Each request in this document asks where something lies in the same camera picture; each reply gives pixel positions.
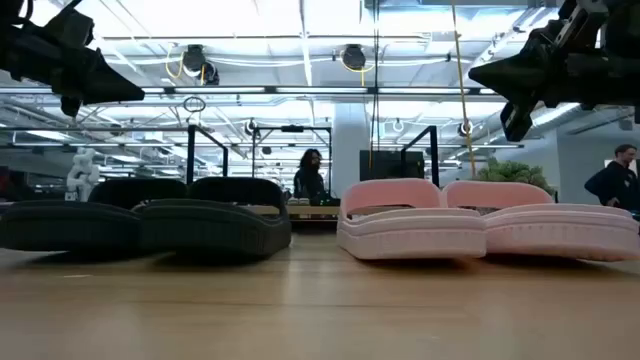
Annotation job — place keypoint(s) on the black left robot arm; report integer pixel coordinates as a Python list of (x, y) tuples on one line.
[(10, 10)]

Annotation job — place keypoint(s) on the green artificial plant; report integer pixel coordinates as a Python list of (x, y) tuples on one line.
[(515, 175)]

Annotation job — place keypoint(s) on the black rubber slide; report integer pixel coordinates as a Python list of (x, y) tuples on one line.
[(65, 225), (215, 230)]

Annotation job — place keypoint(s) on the standing person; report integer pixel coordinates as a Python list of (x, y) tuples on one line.
[(616, 185)]

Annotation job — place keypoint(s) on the pink rubber slide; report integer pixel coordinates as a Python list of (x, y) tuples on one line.
[(565, 235), (410, 235)]

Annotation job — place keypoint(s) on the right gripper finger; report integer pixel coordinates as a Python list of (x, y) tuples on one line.
[(517, 122), (520, 72)]

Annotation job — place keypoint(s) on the wooden shelf with black frame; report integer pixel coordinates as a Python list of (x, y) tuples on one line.
[(190, 150)]

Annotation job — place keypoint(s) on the white robot figure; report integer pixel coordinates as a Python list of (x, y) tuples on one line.
[(82, 175)]

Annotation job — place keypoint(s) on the seated person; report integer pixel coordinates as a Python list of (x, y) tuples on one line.
[(309, 182)]

